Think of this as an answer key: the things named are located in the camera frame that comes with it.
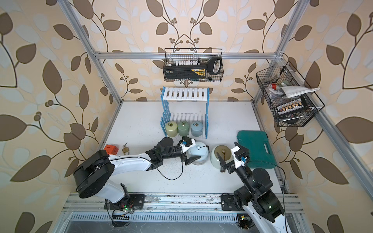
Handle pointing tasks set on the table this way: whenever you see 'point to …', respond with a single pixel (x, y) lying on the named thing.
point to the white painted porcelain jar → (201, 150)
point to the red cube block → (111, 149)
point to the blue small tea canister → (196, 128)
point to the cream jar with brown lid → (225, 151)
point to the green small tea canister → (183, 128)
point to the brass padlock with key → (126, 149)
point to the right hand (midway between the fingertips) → (227, 148)
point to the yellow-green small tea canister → (171, 128)
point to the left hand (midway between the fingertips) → (198, 149)
